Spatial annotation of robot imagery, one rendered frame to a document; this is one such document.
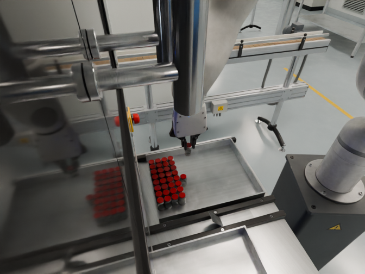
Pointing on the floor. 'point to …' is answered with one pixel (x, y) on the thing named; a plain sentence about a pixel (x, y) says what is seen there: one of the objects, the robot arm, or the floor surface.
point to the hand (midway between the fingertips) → (188, 142)
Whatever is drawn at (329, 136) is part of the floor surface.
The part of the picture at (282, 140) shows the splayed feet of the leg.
